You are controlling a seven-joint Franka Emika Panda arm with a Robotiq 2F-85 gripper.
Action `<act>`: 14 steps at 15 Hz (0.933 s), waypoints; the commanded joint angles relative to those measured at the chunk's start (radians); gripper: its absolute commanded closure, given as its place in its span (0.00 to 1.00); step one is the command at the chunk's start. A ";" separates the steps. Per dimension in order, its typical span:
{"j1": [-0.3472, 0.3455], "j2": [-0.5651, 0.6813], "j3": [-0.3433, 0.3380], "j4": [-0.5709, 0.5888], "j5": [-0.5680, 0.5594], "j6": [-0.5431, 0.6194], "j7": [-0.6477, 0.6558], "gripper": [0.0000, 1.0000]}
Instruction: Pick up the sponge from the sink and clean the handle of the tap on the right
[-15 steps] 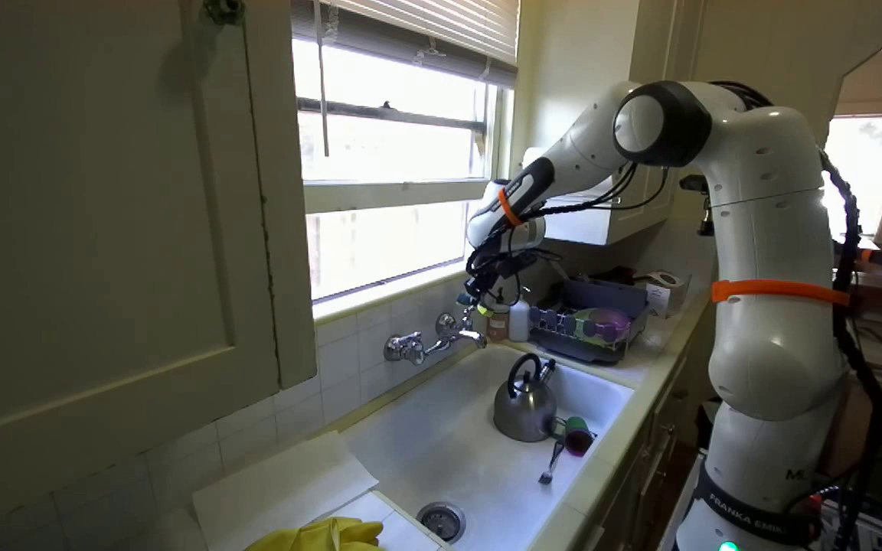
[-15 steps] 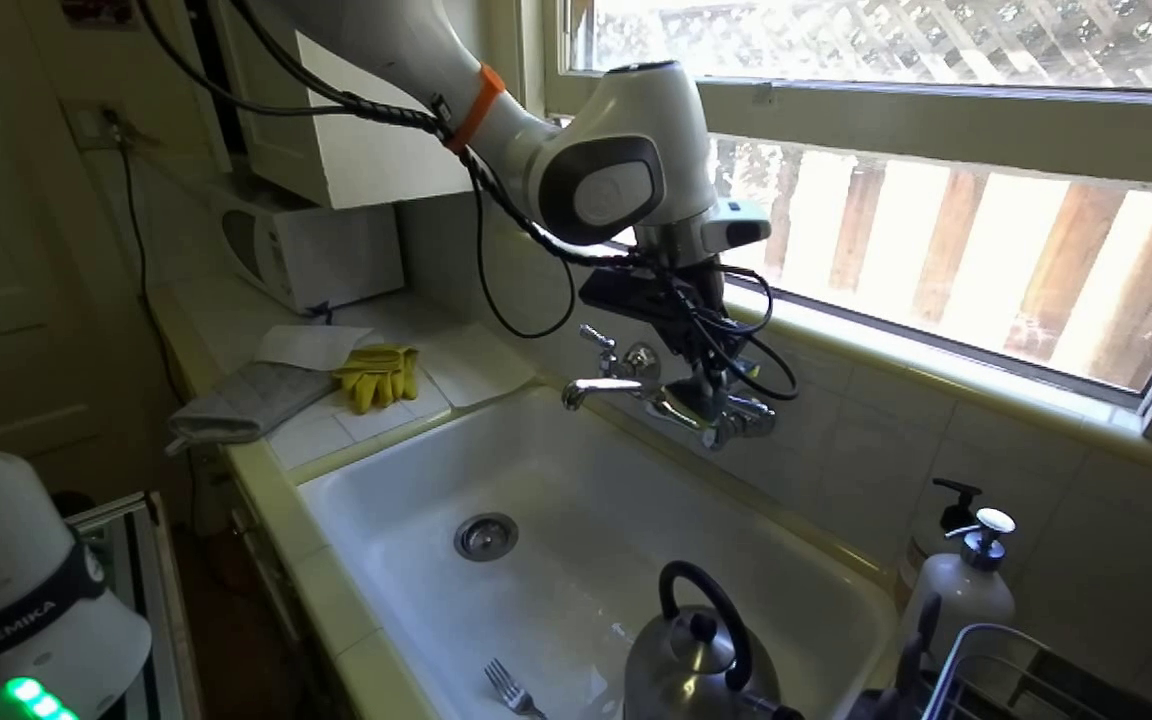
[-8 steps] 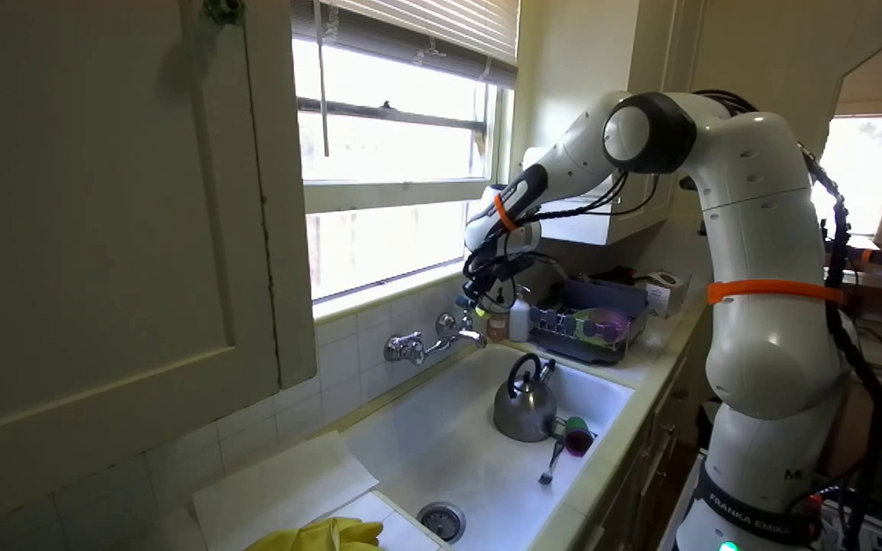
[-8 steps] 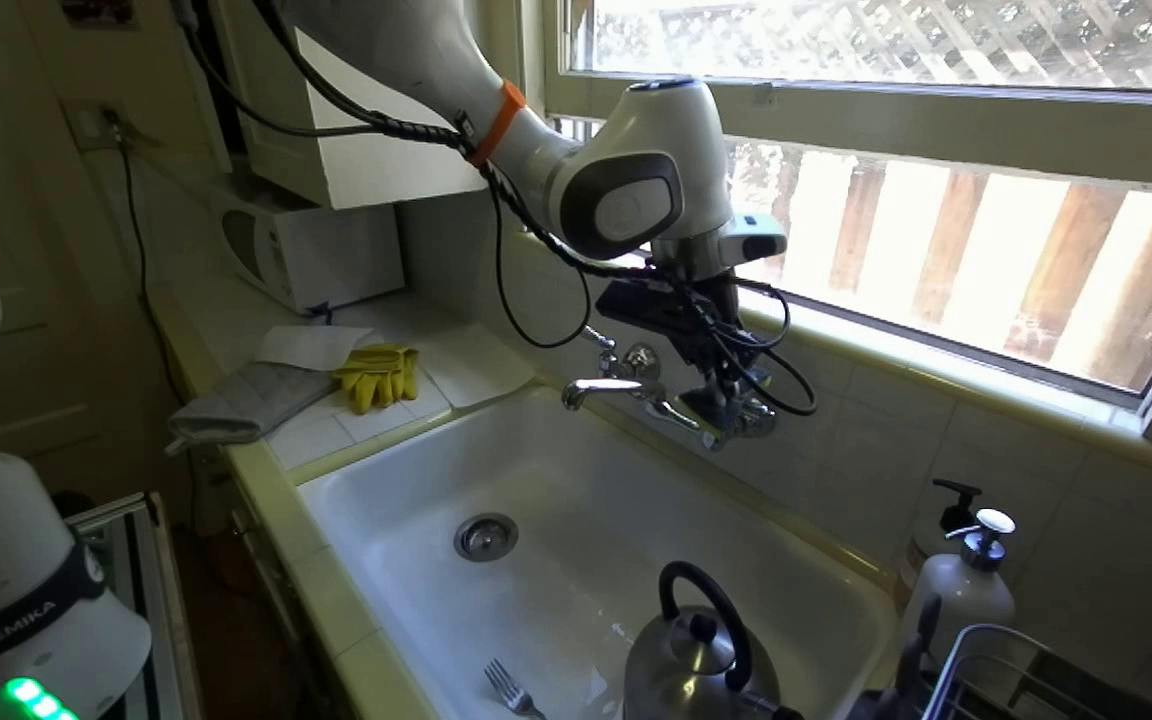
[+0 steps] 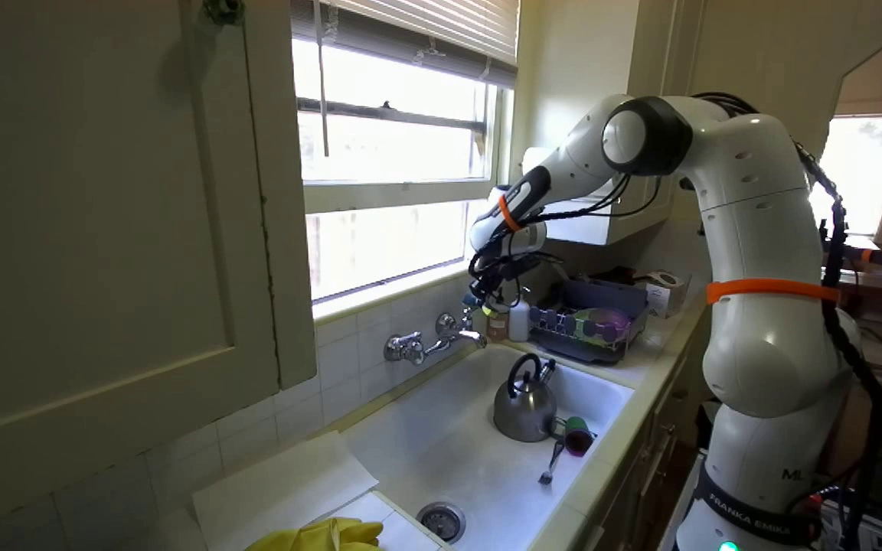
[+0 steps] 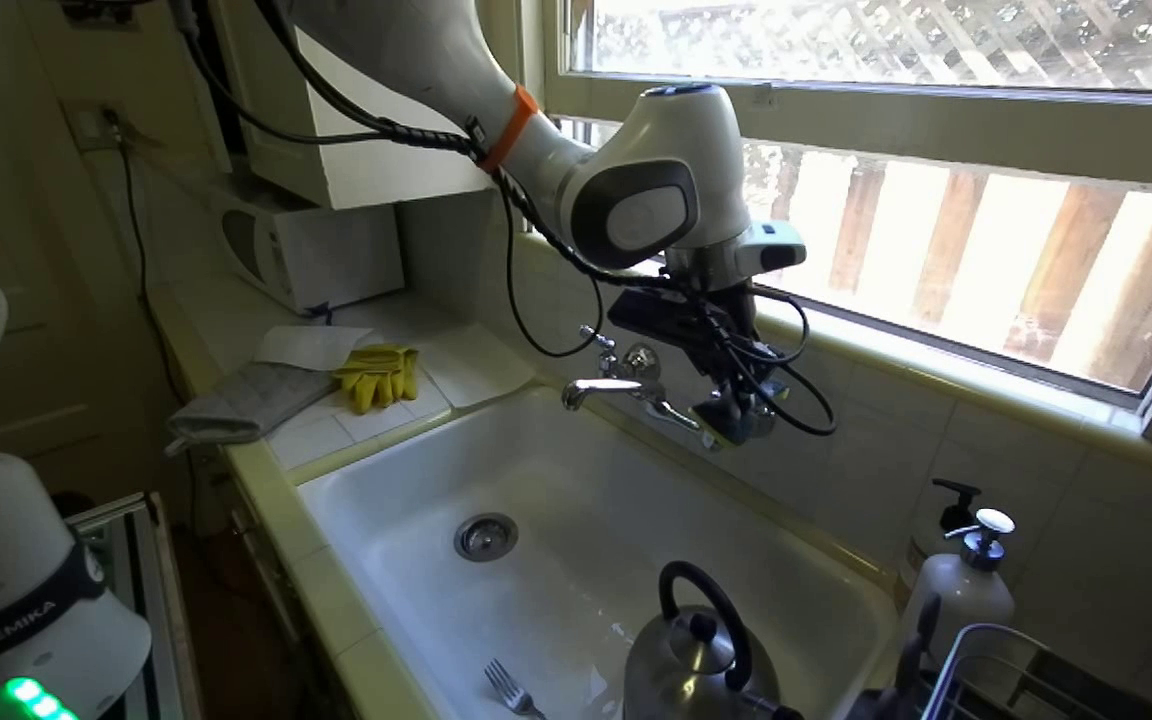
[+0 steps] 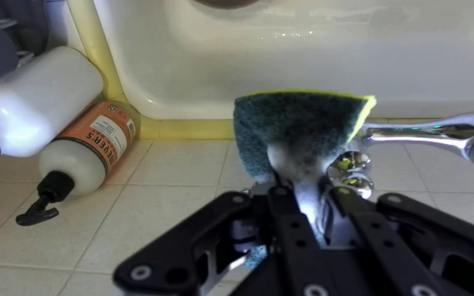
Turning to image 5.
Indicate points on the cream cabinet door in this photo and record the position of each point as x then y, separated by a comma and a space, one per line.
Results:
105, 202

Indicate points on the small white box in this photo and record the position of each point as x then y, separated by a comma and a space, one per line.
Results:
666, 293

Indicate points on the dish drying rack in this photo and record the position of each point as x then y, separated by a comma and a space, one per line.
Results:
590, 322

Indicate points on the white sink basin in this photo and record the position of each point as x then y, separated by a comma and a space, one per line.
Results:
460, 449

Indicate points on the dark pump bottle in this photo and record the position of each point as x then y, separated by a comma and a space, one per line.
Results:
496, 325

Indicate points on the yellow rubber gloves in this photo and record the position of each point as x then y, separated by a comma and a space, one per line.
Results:
321, 537

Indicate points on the metal sink drain strainer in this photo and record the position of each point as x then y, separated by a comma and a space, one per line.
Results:
443, 520

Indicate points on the chrome wall tap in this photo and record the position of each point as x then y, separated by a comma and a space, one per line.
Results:
427, 340

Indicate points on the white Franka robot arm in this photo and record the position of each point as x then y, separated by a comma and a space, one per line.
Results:
758, 256

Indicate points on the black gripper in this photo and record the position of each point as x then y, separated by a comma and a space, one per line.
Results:
511, 267

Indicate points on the white soap pump bottle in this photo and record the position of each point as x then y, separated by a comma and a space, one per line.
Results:
518, 322

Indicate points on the kitchen window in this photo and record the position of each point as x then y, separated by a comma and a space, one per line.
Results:
391, 154

